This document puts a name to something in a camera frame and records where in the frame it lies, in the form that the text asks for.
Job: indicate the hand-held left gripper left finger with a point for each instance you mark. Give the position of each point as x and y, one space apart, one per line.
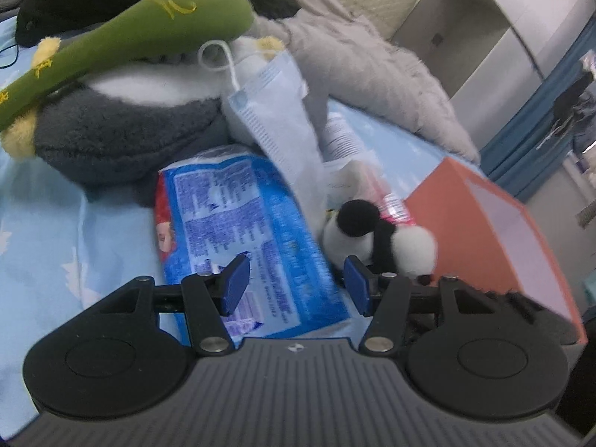
235 284

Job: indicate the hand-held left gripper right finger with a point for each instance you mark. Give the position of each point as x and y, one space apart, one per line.
356 284

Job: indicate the small panda plush toy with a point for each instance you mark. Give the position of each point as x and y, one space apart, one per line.
409 247

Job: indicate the blue snack packet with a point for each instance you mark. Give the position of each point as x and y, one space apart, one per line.
233 214

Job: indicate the pink cardboard box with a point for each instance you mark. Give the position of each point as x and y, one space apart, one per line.
465 242

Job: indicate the white plastic bottle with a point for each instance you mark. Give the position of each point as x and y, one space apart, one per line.
342 139

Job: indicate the blue face mask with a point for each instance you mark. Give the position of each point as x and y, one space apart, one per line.
279 116

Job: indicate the grey penguin plush toy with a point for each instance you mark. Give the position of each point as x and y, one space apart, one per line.
130 125

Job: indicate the light blue star bed sheet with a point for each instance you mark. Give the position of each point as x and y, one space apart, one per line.
46 242

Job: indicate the grey blanket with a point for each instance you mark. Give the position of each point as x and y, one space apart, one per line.
372 70

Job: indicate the blue curtain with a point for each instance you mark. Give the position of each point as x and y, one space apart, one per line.
526 149

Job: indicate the green plush stick toy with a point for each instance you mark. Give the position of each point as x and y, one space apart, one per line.
139 28

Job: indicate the hanging dark clothes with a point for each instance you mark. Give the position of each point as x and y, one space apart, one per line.
570 102

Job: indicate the white wardrobe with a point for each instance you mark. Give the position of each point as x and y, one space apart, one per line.
489 9

